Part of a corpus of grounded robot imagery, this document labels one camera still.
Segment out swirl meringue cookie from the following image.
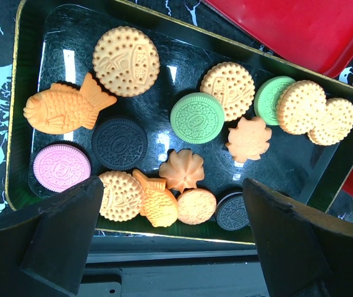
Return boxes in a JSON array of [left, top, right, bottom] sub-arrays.
[[159, 149, 205, 193]]

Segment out pink sandwich cookie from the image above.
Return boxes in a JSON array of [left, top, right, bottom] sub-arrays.
[[33, 144, 91, 192]]

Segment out far right round biscuit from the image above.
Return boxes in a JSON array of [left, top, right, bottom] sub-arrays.
[[307, 98, 353, 146]]

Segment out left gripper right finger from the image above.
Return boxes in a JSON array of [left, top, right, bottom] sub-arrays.
[[242, 178, 353, 296]]

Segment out large round biscuit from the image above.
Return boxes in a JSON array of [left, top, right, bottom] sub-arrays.
[[92, 26, 160, 97]]

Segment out red tin lid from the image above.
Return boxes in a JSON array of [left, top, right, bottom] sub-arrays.
[[208, 1, 353, 211]]

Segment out green sandwich cookie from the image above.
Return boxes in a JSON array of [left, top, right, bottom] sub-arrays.
[[253, 76, 296, 126], [170, 92, 224, 144]]

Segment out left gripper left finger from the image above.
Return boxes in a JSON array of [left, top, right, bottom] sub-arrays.
[[0, 176, 103, 296]]

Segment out fish shaped cookie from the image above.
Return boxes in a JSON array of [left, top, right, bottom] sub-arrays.
[[23, 73, 117, 135]]

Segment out black sandwich cookie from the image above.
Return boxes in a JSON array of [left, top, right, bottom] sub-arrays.
[[91, 117, 148, 171], [215, 191, 249, 231]]

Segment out lower round biscuit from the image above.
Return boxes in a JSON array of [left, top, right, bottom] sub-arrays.
[[99, 171, 144, 222]]

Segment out small fish cookie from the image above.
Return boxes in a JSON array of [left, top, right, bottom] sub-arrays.
[[132, 169, 178, 228]]

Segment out round biscuit behind green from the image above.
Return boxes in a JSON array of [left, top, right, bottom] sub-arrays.
[[200, 62, 255, 121]]

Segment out plain round orange cookie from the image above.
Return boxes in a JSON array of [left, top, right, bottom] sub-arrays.
[[177, 189, 217, 225]]

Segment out black cookie tray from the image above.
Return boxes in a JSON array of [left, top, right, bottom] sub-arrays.
[[5, 1, 353, 244]]

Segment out maple leaf cookie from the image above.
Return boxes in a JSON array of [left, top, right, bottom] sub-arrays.
[[226, 116, 272, 163]]

